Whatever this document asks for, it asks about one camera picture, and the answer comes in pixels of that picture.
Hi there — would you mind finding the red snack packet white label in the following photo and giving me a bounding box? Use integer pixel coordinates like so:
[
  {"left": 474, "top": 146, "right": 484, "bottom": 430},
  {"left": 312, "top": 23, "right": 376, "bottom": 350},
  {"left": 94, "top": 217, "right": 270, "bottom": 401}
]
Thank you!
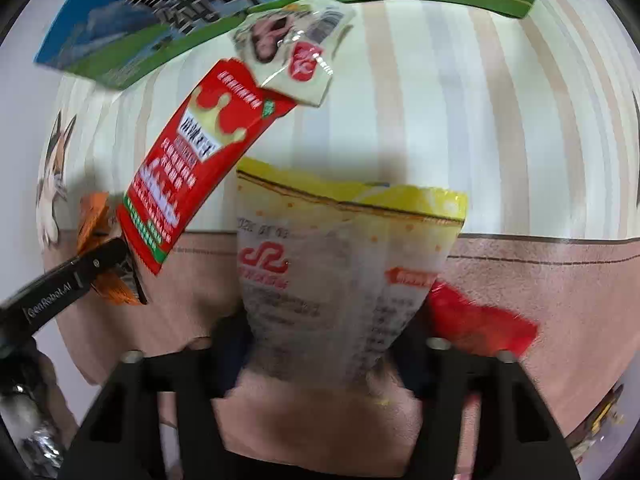
[{"left": 116, "top": 58, "right": 298, "bottom": 276}]

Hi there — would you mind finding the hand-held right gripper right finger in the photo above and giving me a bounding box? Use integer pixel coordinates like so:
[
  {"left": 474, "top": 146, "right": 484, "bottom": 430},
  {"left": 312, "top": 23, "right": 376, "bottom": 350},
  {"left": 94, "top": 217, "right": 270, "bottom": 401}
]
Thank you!
[{"left": 390, "top": 305, "right": 582, "bottom": 480}]

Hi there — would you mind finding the yellow clear biscuit packet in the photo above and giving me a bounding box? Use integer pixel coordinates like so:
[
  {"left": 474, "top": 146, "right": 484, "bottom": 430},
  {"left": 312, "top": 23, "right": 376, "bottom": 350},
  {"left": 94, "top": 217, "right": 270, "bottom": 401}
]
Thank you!
[{"left": 235, "top": 157, "right": 469, "bottom": 407}]

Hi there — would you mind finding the small white snack packet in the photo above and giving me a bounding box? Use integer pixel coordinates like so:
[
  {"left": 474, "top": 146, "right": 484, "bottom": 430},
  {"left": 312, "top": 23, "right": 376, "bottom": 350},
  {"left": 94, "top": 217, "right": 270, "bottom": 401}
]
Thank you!
[{"left": 234, "top": 0, "right": 357, "bottom": 107}]

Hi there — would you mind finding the orange snack packet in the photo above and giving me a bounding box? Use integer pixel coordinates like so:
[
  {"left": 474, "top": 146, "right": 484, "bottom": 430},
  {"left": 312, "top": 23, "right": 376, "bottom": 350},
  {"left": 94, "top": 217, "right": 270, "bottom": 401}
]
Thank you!
[{"left": 75, "top": 192, "right": 147, "bottom": 307}]

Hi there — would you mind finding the red triangular snack packet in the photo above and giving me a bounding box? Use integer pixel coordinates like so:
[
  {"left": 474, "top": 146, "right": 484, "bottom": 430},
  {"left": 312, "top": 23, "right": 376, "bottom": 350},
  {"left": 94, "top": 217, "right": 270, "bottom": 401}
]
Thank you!
[{"left": 425, "top": 280, "right": 539, "bottom": 357}]

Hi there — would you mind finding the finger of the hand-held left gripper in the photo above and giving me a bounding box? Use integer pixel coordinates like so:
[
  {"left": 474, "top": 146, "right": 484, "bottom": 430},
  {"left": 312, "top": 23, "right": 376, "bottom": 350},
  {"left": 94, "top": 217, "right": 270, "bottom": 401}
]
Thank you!
[{"left": 65, "top": 237, "right": 149, "bottom": 307}]

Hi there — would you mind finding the striped pink cat blanket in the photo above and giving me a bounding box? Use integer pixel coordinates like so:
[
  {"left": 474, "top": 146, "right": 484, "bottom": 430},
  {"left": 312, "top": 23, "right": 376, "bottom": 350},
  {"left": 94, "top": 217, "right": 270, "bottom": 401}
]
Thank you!
[{"left": 35, "top": 0, "right": 640, "bottom": 476}]

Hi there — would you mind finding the blue printed cardboard box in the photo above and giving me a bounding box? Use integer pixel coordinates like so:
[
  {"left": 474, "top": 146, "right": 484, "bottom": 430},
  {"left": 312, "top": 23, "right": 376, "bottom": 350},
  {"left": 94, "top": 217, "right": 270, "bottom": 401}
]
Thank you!
[{"left": 34, "top": 0, "right": 554, "bottom": 92}]

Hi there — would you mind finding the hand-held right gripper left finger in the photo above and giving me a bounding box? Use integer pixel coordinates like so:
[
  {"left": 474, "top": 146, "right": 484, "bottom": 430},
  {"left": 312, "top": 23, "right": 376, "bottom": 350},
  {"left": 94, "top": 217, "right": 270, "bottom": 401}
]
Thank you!
[{"left": 60, "top": 310, "right": 253, "bottom": 480}]

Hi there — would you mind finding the pile of assorted small packets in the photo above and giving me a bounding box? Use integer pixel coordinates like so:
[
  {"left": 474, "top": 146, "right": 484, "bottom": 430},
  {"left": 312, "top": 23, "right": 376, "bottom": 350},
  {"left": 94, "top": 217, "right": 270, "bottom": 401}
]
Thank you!
[{"left": 565, "top": 385, "right": 627, "bottom": 463}]

